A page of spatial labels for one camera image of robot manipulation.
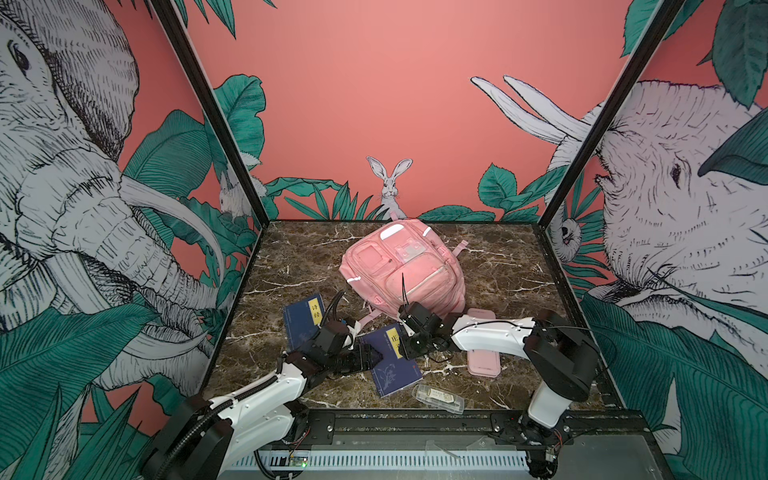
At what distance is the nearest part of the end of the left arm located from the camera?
2.01 feet

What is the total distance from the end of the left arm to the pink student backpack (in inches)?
8.4

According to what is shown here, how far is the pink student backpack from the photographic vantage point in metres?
0.95
